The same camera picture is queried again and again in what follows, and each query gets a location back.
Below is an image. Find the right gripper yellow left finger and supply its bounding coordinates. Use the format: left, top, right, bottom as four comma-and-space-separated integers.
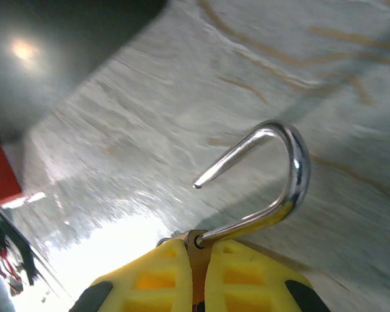
68, 240, 194, 312

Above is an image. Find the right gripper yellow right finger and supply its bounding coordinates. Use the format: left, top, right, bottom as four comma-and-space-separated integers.
202, 238, 330, 312

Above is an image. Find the silver metal hook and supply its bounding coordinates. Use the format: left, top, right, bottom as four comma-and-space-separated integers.
155, 119, 312, 312

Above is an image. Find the red block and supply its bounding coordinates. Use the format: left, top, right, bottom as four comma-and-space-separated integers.
0, 110, 23, 209

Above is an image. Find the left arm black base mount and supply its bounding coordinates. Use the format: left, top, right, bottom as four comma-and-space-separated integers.
0, 207, 38, 295

